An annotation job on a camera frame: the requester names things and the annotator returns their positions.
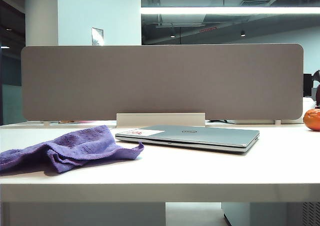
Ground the purple microfibre rag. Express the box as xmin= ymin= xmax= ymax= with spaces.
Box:
xmin=0 ymin=125 xmax=145 ymax=174

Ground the silver Dell laptop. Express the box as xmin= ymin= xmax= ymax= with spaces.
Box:
xmin=114 ymin=125 xmax=261 ymax=153

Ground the grey fabric desk divider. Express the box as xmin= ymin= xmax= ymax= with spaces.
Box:
xmin=21 ymin=43 xmax=305 ymax=124

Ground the white red-lettered sticker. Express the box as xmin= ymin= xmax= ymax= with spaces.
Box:
xmin=119 ymin=128 xmax=166 ymax=137

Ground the black computer monitor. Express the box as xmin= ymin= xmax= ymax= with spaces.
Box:
xmin=303 ymin=73 xmax=315 ymax=97

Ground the orange fruit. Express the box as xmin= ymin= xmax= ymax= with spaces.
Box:
xmin=303 ymin=108 xmax=320 ymax=131

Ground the grey under-desk cabinet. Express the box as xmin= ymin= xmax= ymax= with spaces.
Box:
xmin=221 ymin=202 xmax=320 ymax=226

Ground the dark figure silhouette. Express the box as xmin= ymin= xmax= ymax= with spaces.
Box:
xmin=313 ymin=70 xmax=320 ymax=109

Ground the wall poster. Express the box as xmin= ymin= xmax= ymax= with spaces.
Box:
xmin=91 ymin=27 xmax=104 ymax=46

